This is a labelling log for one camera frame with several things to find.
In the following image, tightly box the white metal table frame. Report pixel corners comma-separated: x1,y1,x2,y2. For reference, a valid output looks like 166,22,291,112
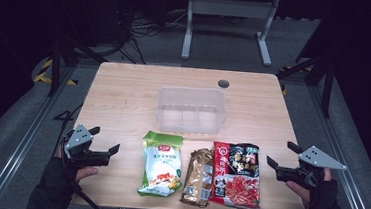
180,0,281,68

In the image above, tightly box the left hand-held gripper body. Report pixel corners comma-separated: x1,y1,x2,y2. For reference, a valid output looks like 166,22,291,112
61,122,114,171

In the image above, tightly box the gold brown food packet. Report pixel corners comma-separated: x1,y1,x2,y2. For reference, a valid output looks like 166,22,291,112
179,146,216,209

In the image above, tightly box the aluminium floor rail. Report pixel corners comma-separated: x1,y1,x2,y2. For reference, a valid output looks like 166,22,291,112
0,59,77,209
298,84,371,209

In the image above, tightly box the clear plastic container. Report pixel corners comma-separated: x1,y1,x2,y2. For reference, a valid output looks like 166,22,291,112
154,83,229,138

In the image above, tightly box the yellow black hazard tape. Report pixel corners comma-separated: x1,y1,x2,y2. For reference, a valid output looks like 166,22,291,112
33,57,80,87

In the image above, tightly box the black metal stand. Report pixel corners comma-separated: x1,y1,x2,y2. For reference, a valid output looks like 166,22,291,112
47,36,110,101
274,53,338,119

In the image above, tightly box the bundle of black floor cables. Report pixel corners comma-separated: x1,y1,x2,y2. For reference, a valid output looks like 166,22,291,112
110,3,189,68

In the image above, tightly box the red black food packet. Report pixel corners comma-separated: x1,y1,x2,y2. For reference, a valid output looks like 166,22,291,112
208,140,267,209

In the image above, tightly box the thin black stand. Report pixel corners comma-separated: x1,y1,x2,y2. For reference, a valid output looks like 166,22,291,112
52,100,84,135

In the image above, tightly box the person's left hand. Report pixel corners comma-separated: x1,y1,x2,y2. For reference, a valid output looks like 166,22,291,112
40,145,102,193

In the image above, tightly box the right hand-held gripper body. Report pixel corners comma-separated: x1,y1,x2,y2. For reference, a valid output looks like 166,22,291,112
273,142,350,192

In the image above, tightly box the green white food packet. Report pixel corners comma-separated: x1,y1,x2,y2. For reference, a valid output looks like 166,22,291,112
136,129,186,200

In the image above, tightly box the person's right hand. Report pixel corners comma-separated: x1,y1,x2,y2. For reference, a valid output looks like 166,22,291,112
283,165,341,209

